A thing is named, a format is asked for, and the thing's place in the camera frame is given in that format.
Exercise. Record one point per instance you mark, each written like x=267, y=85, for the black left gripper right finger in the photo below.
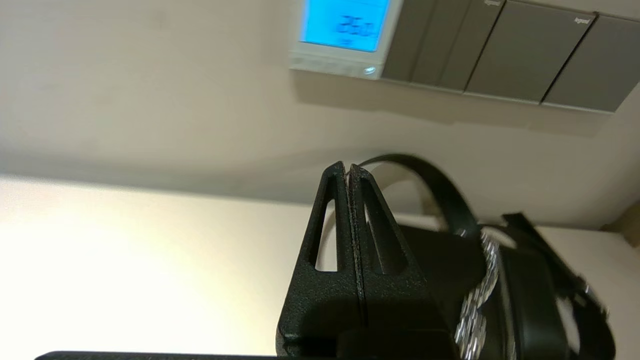
x=395, y=300

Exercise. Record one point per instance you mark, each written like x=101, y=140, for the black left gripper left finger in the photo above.
x=325, y=300

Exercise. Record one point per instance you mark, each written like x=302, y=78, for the white wall thermostat panel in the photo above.
x=345, y=25

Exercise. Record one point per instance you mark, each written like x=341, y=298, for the white cabinet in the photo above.
x=150, y=275

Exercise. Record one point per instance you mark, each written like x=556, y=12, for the grey single wall switch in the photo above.
x=525, y=55
x=595, y=70

